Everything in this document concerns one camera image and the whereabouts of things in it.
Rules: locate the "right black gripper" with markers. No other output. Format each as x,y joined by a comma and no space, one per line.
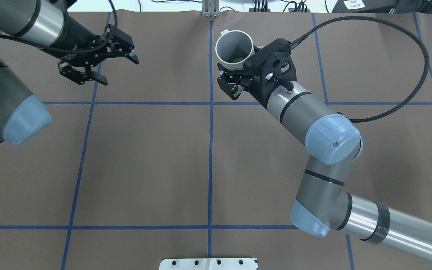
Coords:
233,83

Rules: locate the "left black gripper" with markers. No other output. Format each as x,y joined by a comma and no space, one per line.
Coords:
78,36

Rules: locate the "white mug with handle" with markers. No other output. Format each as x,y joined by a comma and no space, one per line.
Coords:
233,48

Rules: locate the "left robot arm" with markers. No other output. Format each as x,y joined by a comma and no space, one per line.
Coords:
34,33

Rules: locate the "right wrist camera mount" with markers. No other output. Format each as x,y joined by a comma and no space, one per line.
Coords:
273,62

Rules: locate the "aluminium frame post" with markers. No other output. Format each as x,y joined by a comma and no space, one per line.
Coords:
210,8

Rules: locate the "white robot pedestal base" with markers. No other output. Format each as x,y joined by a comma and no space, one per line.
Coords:
209,264

